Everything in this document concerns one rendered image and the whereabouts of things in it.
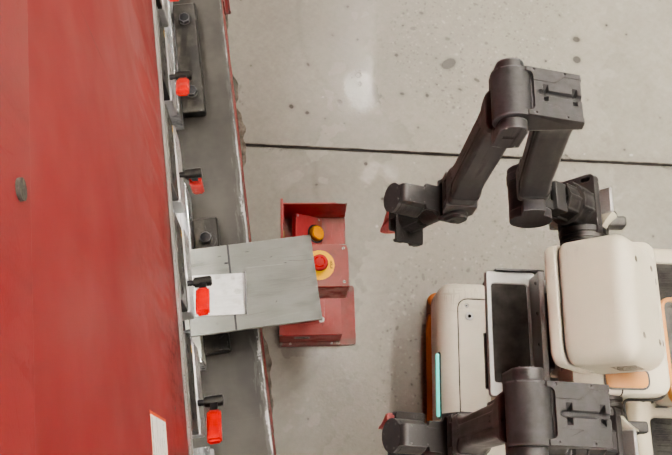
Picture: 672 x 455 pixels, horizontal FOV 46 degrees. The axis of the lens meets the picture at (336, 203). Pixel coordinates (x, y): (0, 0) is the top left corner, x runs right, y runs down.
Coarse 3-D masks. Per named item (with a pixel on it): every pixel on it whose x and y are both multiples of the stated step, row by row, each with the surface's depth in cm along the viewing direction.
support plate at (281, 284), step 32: (192, 256) 161; (224, 256) 162; (256, 256) 162; (288, 256) 162; (256, 288) 160; (288, 288) 160; (192, 320) 157; (224, 320) 157; (256, 320) 158; (288, 320) 158
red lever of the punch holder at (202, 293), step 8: (192, 280) 133; (200, 280) 133; (208, 280) 133; (200, 288) 131; (208, 288) 131; (200, 296) 128; (208, 296) 129; (200, 304) 127; (208, 304) 127; (200, 312) 126; (208, 312) 126
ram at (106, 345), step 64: (64, 0) 64; (128, 0) 105; (64, 64) 62; (128, 64) 97; (64, 128) 59; (128, 128) 91; (64, 192) 57; (128, 192) 85; (64, 256) 54; (128, 256) 80; (64, 320) 52; (128, 320) 76; (64, 384) 50; (128, 384) 72; (64, 448) 49; (128, 448) 68; (192, 448) 115
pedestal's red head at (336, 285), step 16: (288, 208) 190; (304, 208) 190; (320, 208) 190; (336, 208) 191; (288, 224) 196; (304, 224) 193; (320, 224) 196; (336, 224) 197; (336, 240) 195; (336, 256) 186; (336, 272) 185; (320, 288) 185; (336, 288) 185
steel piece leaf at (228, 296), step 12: (216, 276) 160; (228, 276) 160; (240, 276) 160; (216, 288) 159; (228, 288) 159; (240, 288) 159; (216, 300) 158; (228, 300) 158; (240, 300) 159; (216, 312) 157; (228, 312) 158; (240, 312) 158
